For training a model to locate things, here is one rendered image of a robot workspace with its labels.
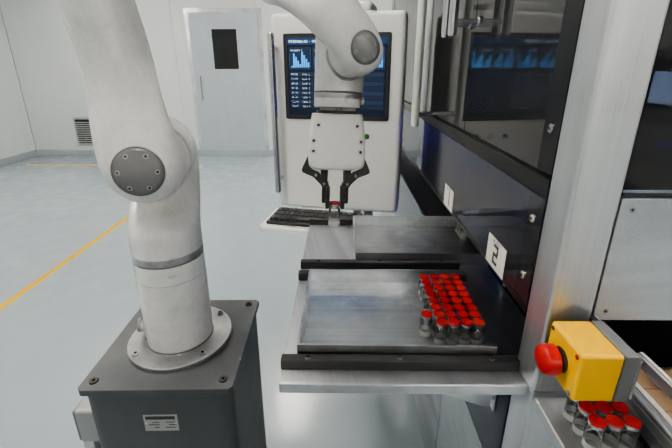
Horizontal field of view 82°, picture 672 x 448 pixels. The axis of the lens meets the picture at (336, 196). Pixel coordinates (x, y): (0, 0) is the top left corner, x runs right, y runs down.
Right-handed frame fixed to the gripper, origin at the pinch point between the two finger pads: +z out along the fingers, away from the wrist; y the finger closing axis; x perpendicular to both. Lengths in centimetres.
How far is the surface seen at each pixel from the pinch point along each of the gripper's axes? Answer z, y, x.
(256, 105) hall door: -19, 92, -544
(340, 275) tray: 22.3, -2.9, -14.6
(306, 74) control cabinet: -28, 7, -82
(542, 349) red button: 14.4, -26.6, 25.6
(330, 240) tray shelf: 21.9, -1.6, -38.2
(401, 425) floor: 107, -34, -59
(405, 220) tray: 18, -26, -47
